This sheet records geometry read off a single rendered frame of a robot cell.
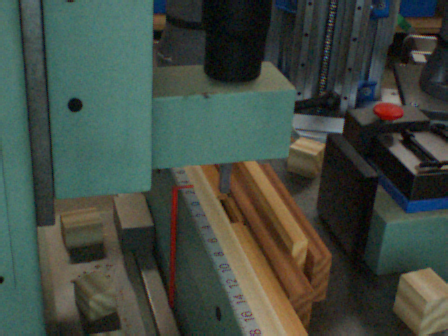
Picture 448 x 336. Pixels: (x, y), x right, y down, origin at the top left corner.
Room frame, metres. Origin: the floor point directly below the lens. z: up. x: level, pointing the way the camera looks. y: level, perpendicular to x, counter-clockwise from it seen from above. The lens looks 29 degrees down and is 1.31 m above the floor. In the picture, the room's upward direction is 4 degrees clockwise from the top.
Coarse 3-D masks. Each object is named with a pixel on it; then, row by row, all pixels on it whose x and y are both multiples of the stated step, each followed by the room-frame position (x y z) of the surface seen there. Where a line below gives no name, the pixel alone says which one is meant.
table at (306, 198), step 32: (256, 160) 0.76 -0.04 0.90; (160, 224) 0.66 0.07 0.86; (320, 224) 0.63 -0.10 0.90; (192, 288) 0.52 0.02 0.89; (352, 288) 0.52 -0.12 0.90; (384, 288) 0.53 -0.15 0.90; (192, 320) 0.52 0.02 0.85; (320, 320) 0.48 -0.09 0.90; (352, 320) 0.48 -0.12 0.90; (384, 320) 0.48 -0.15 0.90
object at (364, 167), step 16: (336, 144) 0.63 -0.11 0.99; (336, 160) 0.62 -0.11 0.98; (352, 160) 0.59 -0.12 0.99; (336, 176) 0.62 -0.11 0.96; (352, 176) 0.59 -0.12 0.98; (368, 176) 0.57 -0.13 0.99; (320, 192) 0.64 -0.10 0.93; (336, 192) 0.61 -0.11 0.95; (352, 192) 0.58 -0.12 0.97; (368, 192) 0.57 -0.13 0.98; (320, 208) 0.64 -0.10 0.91; (336, 208) 0.61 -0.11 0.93; (352, 208) 0.58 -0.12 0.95; (368, 208) 0.57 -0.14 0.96; (336, 224) 0.60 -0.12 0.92; (352, 224) 0.57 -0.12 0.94; (368, 224) 0.57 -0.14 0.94; (352, 240) 0.57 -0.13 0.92; (352, 256) 0.56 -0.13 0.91
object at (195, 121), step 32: (160, 96) 0.54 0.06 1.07; (192, 96) 0.55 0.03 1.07; (224, 96) 0.56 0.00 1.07; (256, 96) 0.57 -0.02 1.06; (288, 96) 0.58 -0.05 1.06; (160, 128) 0.54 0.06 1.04; (192, 128) 0.55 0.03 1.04; (224, 128) 0.56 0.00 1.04; (256, 128) 0.57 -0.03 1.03; (288, 128) 0.58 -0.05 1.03; (160, 160) 0.54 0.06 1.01; (192, 160) 0.55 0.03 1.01; (224, 160) 0.56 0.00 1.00
